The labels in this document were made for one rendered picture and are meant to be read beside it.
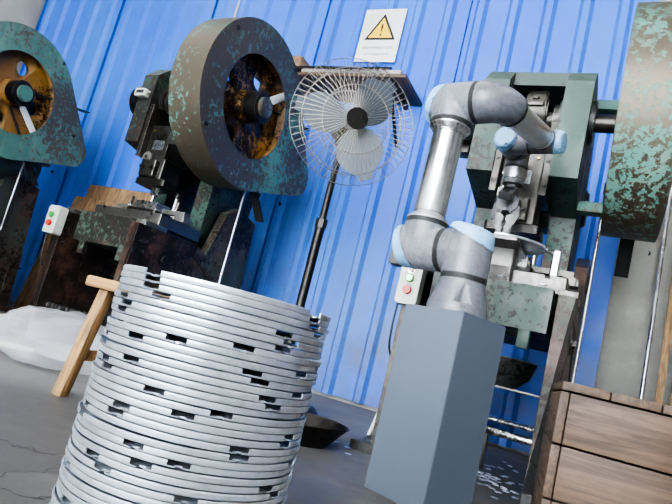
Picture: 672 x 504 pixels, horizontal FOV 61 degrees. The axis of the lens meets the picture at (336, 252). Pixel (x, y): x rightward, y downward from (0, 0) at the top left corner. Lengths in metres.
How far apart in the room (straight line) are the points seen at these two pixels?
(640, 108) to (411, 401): 1.12
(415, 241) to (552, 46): 2.56
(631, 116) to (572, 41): 1.97
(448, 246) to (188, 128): 1.53
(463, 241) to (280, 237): 2.55
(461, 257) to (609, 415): 0.47
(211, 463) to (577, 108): 1.87
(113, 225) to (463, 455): 1.98
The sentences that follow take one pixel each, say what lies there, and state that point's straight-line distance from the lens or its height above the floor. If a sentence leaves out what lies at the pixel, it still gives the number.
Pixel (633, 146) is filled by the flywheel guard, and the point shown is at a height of 1.10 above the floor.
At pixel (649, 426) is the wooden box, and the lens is 1.35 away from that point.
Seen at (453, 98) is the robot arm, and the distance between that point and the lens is 1.64.
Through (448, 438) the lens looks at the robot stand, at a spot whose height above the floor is 0.17.
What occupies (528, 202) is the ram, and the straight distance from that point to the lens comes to 2.16.
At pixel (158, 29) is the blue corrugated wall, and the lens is 5.39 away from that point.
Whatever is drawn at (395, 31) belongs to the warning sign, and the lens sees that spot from 4.18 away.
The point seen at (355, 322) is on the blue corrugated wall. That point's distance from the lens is 3.53.
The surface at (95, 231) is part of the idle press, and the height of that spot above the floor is 0.55.
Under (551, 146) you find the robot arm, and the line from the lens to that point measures 1.94.
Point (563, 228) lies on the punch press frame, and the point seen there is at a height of 0.96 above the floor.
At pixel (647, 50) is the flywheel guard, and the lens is 2.05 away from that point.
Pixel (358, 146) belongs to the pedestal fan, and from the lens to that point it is 2.66.
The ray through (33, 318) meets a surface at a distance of 2.14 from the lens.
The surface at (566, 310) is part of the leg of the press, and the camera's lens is 1.87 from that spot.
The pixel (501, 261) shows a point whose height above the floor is 0.72.
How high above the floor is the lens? 0.30
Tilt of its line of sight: 9 degrees up
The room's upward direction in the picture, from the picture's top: 14 degrees clockwise
